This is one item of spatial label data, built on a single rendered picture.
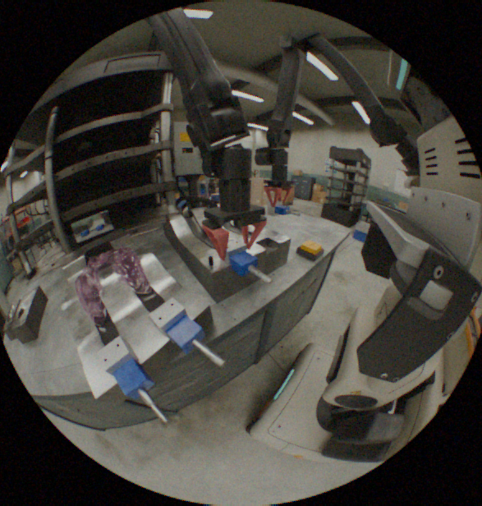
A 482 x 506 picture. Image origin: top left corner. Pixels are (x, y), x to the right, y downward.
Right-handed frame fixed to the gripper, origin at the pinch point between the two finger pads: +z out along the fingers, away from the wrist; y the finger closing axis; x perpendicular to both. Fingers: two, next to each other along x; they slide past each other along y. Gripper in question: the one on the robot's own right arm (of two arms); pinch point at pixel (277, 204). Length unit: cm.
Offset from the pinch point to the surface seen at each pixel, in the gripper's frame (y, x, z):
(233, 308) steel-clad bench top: 34.0, 17.3, 15.0
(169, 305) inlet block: 45.7, 16.2, 6.6
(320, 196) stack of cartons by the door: -616, -226, 68
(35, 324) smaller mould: 96, -3, 12
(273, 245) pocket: 15.9, 11.8, 7.7
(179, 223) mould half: 33.6, -13.2, 3.3
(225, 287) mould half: 33.6, 14.0, 11.3
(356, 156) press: -370, -43, -84
